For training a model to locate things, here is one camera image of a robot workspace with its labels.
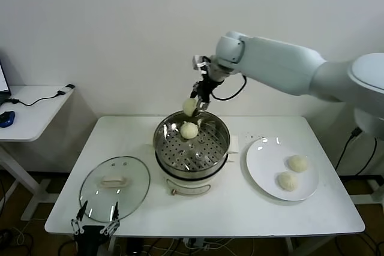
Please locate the white steamed baozi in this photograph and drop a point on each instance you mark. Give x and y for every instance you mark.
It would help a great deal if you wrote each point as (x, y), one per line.
(189, 107)
(189, 131)
(298, 163)
(287, 181)

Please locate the white round plate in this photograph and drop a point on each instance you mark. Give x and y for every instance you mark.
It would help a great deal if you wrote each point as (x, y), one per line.
(264, 166)

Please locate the black laptop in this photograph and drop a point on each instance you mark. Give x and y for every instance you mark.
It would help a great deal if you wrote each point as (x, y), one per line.
(3, 82)

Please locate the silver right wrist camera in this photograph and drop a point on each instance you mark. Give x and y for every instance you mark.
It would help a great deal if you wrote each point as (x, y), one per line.
(198, 62)

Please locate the white power strip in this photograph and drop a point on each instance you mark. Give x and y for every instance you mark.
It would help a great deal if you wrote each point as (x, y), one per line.
(196, 243)

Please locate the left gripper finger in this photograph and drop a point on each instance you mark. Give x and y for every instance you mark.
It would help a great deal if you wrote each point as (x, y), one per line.
(78, 224)
(111, 225)

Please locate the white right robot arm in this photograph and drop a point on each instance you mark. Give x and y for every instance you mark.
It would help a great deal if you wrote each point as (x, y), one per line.
(285, 64)

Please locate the steel perforated steamer basket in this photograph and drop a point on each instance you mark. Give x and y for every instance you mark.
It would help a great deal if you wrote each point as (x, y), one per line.
(192, 151)

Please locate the white side desk with laptop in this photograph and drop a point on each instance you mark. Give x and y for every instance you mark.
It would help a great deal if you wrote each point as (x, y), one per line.
(36, 118)

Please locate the stainless steel steamer pot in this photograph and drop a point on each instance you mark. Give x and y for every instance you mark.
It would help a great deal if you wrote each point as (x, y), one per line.
(192, 185)

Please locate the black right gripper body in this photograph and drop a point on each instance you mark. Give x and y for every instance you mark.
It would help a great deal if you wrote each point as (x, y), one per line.
(207, 89)

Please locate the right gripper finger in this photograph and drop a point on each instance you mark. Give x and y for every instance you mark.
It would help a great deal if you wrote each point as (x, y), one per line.
(195, 89)
(204, 106)

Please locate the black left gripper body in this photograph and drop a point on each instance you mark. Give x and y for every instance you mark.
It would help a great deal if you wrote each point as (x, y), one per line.
(88, 239)

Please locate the blue computer mouse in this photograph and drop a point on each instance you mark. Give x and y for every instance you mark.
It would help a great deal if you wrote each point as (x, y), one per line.
(6, 119)

